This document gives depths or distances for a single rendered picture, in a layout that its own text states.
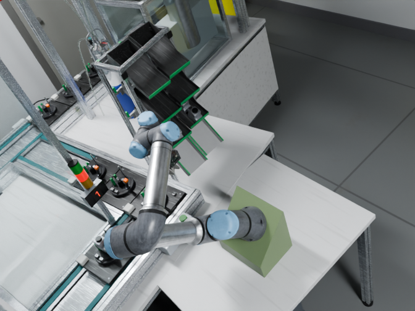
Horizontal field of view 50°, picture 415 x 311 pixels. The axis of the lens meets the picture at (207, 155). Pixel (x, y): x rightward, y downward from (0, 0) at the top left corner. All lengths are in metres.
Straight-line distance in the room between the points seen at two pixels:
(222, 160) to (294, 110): 1.64
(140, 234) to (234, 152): 1.18
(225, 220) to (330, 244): 0.54
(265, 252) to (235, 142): 0.88
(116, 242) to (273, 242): 0.70
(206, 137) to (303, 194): 0.60
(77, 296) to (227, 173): 0.98
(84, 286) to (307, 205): 1.13
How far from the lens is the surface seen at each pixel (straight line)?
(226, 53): 3.36
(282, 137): 3.79
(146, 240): 1.48
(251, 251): 1.95
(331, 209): 2.17
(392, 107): 3.94
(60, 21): 4.94
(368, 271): 2.52
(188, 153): 2.33
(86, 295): 2.23
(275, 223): 1.88
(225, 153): 2.54
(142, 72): 2.09
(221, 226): 1.76
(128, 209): 2.31
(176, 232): 1.72
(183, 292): 2.08
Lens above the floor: 2.60
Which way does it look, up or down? 43 degrees down
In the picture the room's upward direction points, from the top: 22 degrees counter-clockwise
